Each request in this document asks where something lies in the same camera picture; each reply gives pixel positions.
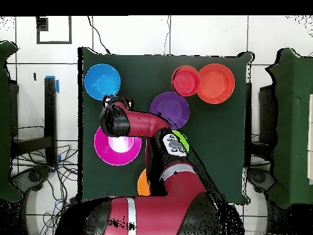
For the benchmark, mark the blue bowl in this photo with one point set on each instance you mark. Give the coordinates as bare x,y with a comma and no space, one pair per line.
101,82

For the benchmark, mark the purple bowl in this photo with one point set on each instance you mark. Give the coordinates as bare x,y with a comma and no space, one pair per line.
171,107

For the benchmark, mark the small orange bowl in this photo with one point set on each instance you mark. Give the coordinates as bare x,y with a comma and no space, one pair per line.
186,81

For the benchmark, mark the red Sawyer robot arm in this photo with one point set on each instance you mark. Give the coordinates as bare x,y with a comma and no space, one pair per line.
142,125

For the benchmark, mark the large magenta bowl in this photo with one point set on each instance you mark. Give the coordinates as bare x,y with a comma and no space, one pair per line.
120,152

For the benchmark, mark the green bowl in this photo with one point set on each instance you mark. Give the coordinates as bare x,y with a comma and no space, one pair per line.
183,139

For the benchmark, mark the black metal stand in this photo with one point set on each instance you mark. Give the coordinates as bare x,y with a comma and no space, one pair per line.
50,122

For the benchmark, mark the large light orange bowl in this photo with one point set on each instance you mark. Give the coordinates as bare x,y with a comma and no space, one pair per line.
143,185

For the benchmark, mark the large red-orange bowl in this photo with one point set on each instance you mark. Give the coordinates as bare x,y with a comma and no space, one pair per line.
217,83

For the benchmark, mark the dark green table cloth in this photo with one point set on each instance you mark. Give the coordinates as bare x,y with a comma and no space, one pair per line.
220,147

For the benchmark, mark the green covered side table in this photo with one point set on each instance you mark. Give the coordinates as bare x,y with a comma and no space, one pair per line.
4,122
293,122

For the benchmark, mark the black square floor frame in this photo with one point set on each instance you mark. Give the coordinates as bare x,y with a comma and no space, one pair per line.
43,23

